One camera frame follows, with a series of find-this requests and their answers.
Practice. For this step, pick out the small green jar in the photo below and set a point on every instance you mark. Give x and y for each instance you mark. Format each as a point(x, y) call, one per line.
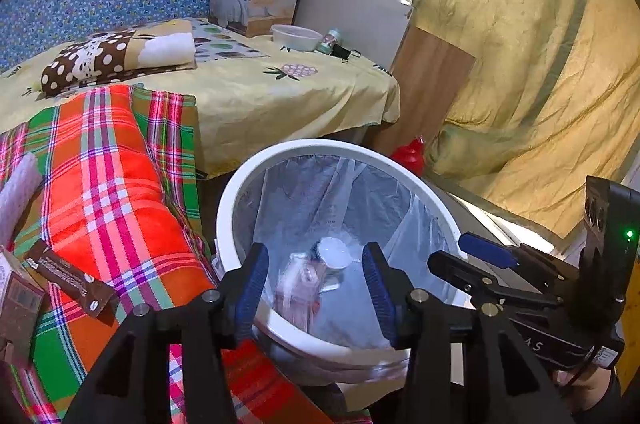
point(332, 38)

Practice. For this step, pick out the pink milk carton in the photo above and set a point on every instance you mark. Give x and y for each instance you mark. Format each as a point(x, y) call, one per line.
point(297, 294)

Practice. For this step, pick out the yellow bed sheet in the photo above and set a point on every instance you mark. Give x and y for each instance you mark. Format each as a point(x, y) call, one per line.
point(214, 116)

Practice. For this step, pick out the wooden board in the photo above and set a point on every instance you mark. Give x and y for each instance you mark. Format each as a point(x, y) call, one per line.
point(430, 73)

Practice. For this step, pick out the red bottle on floor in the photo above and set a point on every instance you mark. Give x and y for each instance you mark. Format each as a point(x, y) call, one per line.
point(411, 156)

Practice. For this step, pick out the brown polka dot pillow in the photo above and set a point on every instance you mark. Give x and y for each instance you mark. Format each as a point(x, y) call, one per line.
point(111, 56)

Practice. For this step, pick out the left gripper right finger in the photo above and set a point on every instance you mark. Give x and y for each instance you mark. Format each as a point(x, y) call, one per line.
point(388, 288)

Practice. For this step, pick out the purple milk carton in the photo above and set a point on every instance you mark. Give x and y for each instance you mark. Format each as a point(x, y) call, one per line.
point(21, 300)

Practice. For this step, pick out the brown snack wrapper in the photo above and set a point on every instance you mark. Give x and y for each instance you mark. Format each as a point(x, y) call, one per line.
point(98, 299)

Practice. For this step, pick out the white trash bin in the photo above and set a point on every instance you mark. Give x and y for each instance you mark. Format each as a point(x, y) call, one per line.
point(315, 204)

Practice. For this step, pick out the white plastic bowl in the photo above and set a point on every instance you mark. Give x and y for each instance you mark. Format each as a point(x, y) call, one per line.
point(295, 38)

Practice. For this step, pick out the plaid tablecloth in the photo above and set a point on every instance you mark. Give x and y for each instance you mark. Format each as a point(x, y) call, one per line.
point(119, 201)

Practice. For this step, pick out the right hand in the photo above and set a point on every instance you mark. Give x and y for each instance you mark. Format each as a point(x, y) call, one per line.
point(582, 392)

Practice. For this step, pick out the yellow curtain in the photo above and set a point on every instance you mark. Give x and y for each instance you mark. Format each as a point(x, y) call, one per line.
point(552, 98)

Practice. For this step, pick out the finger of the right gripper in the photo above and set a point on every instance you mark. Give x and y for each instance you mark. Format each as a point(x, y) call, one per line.
point(487, 251)

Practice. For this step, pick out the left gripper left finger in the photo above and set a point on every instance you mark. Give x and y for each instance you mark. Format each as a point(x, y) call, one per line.
point(242, 290)

